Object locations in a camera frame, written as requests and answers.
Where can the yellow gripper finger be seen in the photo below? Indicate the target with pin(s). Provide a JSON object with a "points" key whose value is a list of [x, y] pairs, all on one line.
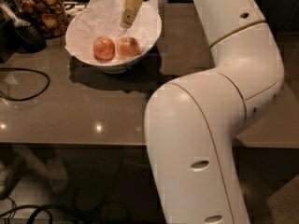
{"points": [[129, 12]]}

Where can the red apple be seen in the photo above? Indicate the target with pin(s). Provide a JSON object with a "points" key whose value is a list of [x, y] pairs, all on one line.
{"points": [[128, 47], [103, 48]]}

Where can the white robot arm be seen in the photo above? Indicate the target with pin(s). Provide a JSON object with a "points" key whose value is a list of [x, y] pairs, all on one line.
{"points": [[190, 122]]}

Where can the white ceramic bowl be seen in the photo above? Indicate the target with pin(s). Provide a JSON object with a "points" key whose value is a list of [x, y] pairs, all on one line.
{"points": [[118, 66]]}

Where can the white paper liner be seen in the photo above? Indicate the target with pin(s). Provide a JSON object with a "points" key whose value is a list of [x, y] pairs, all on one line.
{"points": [[102, 19]]}

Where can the glass jar of dried chips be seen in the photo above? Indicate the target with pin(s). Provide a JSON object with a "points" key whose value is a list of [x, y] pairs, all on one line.
{"points": [[48, 16]]}

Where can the black kitchen appliance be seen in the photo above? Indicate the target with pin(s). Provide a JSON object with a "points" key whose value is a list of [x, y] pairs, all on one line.
{"points": [[28, 39]]}

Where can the white shoes under table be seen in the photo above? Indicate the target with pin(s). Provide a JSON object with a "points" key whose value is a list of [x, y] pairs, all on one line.
{"points": [[44, 162]]}

